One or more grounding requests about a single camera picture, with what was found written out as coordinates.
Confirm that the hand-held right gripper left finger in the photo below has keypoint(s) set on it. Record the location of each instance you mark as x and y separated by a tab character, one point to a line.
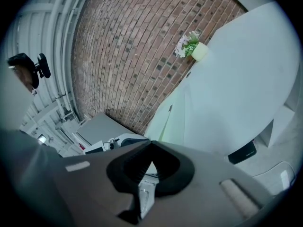
78	188

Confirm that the light green plastic file box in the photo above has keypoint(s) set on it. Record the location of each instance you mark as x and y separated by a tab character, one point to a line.
175	126

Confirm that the large grey cabinet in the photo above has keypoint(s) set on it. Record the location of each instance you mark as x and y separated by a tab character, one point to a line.
104	126

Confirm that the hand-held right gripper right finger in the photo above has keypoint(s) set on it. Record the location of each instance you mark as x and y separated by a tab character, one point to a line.
208	197

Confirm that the person's head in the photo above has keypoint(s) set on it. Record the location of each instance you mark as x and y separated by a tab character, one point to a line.
23	77

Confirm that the clear plastic chair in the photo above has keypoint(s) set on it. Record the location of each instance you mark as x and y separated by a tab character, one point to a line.
274	176

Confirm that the white pot with pink flowers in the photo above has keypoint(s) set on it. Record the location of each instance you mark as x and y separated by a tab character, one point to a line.
200	52

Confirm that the white desk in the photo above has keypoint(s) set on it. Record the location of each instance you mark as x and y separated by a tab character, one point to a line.
236	79

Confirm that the black head-worn camera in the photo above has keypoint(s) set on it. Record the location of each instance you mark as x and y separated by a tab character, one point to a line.
44	65

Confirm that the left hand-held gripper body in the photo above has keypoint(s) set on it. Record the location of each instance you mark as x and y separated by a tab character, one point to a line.
109	145

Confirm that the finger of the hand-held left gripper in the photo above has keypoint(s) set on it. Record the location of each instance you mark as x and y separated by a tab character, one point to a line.
135	139

